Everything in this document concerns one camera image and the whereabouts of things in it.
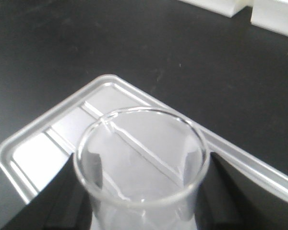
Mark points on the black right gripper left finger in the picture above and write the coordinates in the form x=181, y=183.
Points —
x=62, y=205

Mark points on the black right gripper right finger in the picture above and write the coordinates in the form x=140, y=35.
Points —
x=228, y=200

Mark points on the clear glass beaker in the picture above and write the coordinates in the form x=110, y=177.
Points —
x=142, y=168

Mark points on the silver metal tray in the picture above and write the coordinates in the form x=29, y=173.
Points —
x=33, y=156

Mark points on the white compartment organizer tray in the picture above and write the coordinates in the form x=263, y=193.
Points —
x=227, y=8

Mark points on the clear plastic rack box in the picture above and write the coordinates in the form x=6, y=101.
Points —
x=271, y=15

